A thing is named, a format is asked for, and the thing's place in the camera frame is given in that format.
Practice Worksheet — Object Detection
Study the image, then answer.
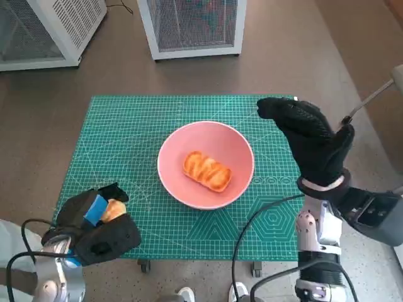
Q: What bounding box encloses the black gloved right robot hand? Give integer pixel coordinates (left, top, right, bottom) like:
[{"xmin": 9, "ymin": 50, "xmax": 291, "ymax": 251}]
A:
[{"xmin": 256, "ymin": 96, "xmax": 356, "ymax": 189}]

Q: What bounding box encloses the grey chair with metal leg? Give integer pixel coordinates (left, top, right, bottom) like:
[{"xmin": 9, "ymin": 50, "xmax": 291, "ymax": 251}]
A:
[{"xmin": 341, "ymin": 64, "xmax": 403, "ymax": 126}]

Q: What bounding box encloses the oblong twisted toy bread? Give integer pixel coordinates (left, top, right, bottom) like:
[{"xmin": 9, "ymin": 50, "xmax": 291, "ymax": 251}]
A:
[{"xmin": 182, "ymin": 150, "xmax": 233, "ymax": 193}]

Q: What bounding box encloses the white mesh front cabinet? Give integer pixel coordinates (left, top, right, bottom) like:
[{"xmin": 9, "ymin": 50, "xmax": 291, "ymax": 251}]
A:
[{"xmin": 137, "ymin": 0, "xmax": 248, "ymax": 62}]

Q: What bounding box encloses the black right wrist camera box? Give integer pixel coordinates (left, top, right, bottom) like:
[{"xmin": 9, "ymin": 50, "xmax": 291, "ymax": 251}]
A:
[{"xmin": 338, "ymin": 187, "xmax": 403, "ymax": 248}]

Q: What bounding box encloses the pink bowl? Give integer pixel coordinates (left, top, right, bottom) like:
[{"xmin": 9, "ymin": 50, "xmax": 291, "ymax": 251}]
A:
[{"xmin": 156, "ymin": 121, "xmax": 256, "ymax": 211}]

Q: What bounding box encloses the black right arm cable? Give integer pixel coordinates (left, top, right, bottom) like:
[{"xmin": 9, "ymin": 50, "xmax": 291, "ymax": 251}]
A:
[
  {"xmin": 250, "ymin": 260, "xmax": 360, "ymax": 302},
  {"xmin": 231, "ymin": 194, "xmax": 307, "ymax": 302}
]

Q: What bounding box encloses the green cutting mat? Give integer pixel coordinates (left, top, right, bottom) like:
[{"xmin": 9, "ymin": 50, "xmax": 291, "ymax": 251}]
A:
[{"xmin": 52, "ymin": 94, "xmax": 305, "ymax": 261}]

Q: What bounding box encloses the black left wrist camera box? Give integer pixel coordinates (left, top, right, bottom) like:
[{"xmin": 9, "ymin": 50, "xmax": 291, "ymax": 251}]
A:
[{"xmin": 73, "ymin": 213, "xmax": 142, "ymax": 267}]

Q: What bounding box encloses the white furniture edge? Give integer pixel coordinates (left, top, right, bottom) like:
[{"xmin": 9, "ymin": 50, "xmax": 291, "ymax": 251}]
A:
[{"xmin": 392, "ymin": 245, "xmax": 403, "ymax": 278}]

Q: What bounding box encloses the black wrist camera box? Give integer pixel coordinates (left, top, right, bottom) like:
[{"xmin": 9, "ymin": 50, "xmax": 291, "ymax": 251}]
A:
[
  {"xmin": 73, "ymin": 213, "xmax": 142, "ymax": 267},
  {"xmin": 338, "ymin": 187, "xmax": 403, "ymax": 248}
]

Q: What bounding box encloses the thin black floor cable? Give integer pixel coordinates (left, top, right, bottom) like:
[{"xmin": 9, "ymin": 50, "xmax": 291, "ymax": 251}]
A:
[{"xmin": 105, "ymin": 0, "xmax": 135, "ymax": 14}]

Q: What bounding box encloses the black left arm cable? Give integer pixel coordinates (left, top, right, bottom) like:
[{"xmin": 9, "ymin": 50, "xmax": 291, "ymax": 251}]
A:
[
  {"xmin": 20, "ymin": 218, "xmax": 59, "ymax": 253},
  {"xmin": 6, "ymin": 250, "xmax": 44, "ymax": 302}
]

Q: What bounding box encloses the person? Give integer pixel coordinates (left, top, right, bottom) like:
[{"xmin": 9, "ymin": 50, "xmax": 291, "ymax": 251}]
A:
[
  {"xmin": 159, "ymin": 281, "xmax": 250, "ymax": 302},
  {"xmin": 0, "ymin": 219, "xmax": 43, "ymax": 302}
]

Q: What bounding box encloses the round toy bread bun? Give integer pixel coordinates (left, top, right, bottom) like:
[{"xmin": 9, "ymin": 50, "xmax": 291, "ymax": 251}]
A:
[{"xmin": 99, "ymin": 199, "xmax": 128, "ymax": 223}]

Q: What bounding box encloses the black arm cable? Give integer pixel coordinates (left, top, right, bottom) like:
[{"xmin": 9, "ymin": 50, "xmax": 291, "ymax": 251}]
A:
[
  {"xmin": 20, "ymin": 218, "xmax": 59, "ymax": 253},
  {"xmin": 6, "ymin": 250, "xmax": 44, "ymax": 302},
  {"xmin": 250, "ymin": 260, "xmax": 360, "ymax": 302},
  {"xmin": 231, "ymin": 194, "xmax": 307, "ymax": 302}
]

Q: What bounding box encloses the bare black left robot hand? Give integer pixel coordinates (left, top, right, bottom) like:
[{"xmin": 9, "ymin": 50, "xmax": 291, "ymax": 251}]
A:
[{"xmin": 55, "ymin": 181, "xmax": 130, "ymax": 240}]

